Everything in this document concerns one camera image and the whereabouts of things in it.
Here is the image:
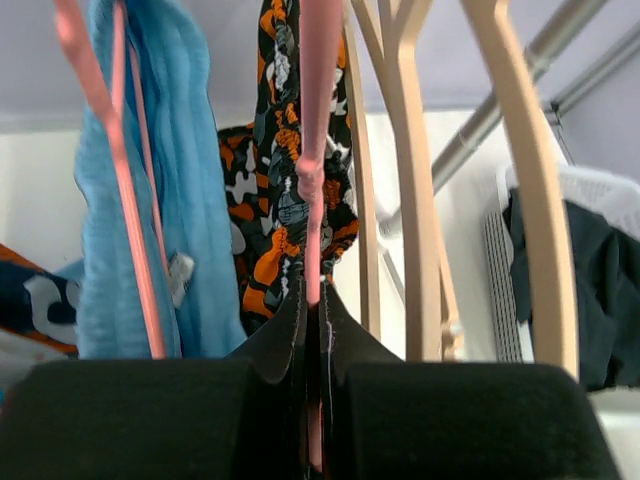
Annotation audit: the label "skull print colourful shorts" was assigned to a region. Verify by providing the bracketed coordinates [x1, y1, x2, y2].
[1, 246, 80, 391]

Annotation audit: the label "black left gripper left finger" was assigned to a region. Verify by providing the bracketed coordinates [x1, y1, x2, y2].
[1, 290, 307, 479]

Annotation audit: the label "white plastic basket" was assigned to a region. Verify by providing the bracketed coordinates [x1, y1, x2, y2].
[484, 163, 639, 392]

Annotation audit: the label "light blue shorts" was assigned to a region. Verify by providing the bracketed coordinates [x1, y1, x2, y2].
[75, 1, 246, 359]

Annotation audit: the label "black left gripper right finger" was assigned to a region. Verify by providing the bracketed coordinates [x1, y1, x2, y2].
[319, 285, 619, 479]

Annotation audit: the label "beige hanger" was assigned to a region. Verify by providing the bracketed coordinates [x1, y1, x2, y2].
[349, 1, 463, 362]
[462, 0, 579, 378]

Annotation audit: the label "white clothes rack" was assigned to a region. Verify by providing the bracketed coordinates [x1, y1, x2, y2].
[374, 0, 640, 241]

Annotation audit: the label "pink hanger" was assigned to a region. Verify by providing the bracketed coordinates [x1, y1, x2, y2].
[54, 1, 167, 359]
[296, 1, 343, 476]

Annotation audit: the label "dark navy shorts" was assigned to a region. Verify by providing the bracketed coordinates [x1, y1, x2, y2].
[502, 187, 640, 394]

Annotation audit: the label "orange black camouflage shorts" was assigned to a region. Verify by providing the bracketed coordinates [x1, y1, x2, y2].
[218, 1, 359, 334]

